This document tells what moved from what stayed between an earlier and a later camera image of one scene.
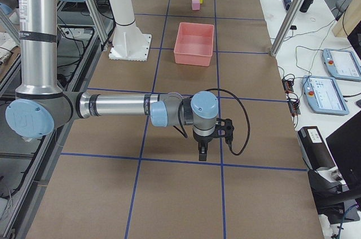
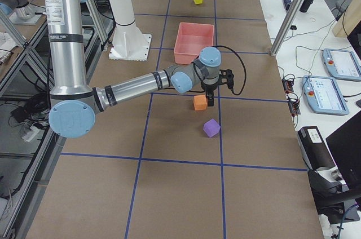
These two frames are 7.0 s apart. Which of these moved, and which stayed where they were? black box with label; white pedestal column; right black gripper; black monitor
Moved: right black gripper
Stayed: black box with label; black monitor; white pedestal column
